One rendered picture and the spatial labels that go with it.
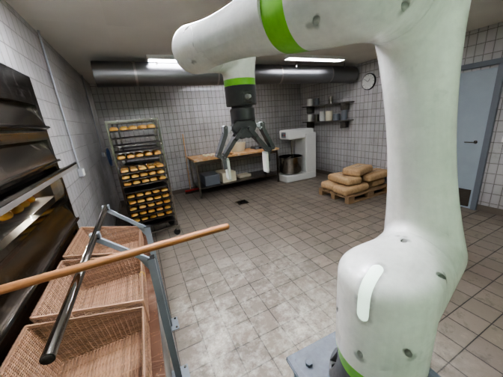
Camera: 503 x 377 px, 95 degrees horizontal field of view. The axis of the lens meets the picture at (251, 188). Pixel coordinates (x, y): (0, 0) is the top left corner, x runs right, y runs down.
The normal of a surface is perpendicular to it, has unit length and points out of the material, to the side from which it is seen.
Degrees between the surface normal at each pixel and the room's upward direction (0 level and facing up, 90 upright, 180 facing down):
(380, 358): 90
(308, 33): 141
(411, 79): 93
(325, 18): 131
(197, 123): 90
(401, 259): 7
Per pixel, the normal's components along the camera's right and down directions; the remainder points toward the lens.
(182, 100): 0.44, 0.22
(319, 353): -0.08, -0.95
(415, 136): -0.62, 0.26
